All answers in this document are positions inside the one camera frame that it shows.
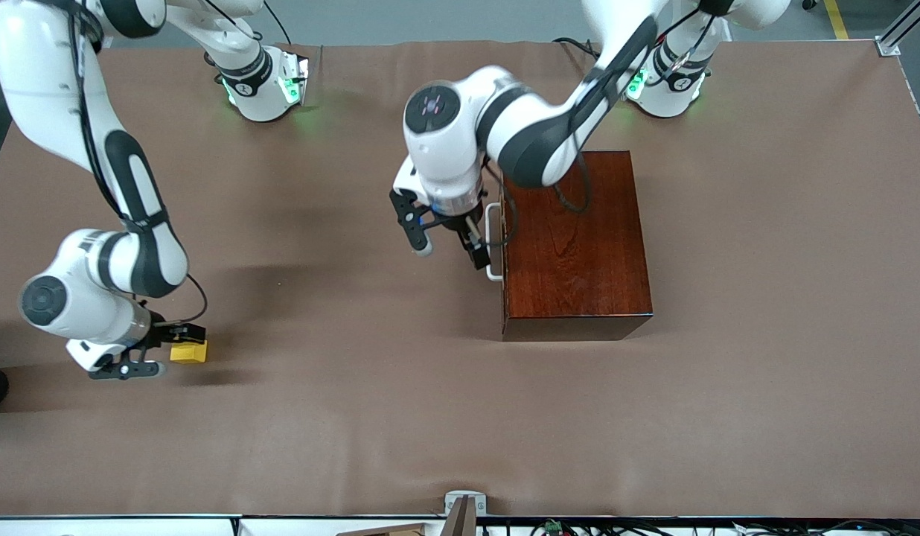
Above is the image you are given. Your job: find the dark brown wooden cabinet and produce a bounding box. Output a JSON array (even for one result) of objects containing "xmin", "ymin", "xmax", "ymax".
[{"xmin": 499, "ymin": 150, "xmax": 654, "ymax": 342}]

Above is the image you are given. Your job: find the black left base cable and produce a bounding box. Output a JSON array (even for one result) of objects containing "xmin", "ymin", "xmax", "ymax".
[{"xmin": 553, "ymin": 36, "xmax": 604, "ymax": 62}]

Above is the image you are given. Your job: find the aluminium frame profile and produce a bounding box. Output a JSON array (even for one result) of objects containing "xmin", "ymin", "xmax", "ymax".
[{"xmin": 875, "ymin": 0, "xmax": 920, "ymax": 57}]

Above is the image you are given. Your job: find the wooden drawer with white handle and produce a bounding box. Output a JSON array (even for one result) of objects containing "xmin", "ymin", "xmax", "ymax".
[{"xmin": 485, "ymin": 201, "xmax": 509, "ymax": 321}]

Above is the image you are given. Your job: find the black right base cable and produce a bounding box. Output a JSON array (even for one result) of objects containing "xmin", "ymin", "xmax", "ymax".
[{"xmin": 263, "ymin": 0, "xmax": 293, "ymax": 45}]

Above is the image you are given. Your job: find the brown cardboard piece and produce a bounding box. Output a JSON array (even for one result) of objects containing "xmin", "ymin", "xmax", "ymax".
[{"xmin": 337, "ymin": 523, "xmax": 431, "ymax": 536}]

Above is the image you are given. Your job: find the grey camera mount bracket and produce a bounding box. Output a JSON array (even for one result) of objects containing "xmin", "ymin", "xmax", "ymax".
[{"xmin": 444, "ymin": 490, "xmax": 488, "ymax": 536}]

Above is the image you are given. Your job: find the black base cable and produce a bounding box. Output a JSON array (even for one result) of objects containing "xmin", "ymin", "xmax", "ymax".
[
  {"xmin": 553, "ymin": 36, "xmax": 604, "ymax": 62},
  {"xmin": 263, "ymin": 0, "xmax": 293, "ymax": 45}
]

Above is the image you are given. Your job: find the brown table cloth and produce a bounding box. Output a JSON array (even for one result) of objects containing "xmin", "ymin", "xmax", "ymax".
[{"xmin": 0, "ymin": 39, "xmax": 920, "ymax": 520}]

